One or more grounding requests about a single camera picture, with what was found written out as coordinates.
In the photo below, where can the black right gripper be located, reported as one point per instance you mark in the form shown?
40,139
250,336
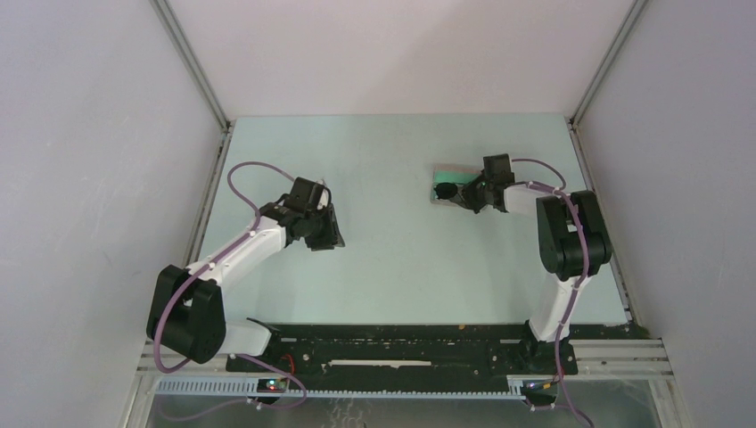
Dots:
470,201

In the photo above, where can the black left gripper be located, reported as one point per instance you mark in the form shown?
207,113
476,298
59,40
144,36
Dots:
332,236

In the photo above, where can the black round sunglasses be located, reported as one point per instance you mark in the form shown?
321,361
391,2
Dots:
448,192

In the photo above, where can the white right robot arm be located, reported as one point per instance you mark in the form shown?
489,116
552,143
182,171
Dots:
573,242

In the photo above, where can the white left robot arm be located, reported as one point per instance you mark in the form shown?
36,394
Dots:
189,313

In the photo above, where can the right aluminium frame post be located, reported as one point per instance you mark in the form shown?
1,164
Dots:
622,35

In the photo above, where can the aluminium frame post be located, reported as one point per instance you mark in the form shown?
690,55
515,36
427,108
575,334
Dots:
176,34
622,35

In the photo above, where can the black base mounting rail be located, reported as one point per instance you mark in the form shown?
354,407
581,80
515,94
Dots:
414,358

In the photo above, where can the left aluminium frame post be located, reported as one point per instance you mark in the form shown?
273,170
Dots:
176,34

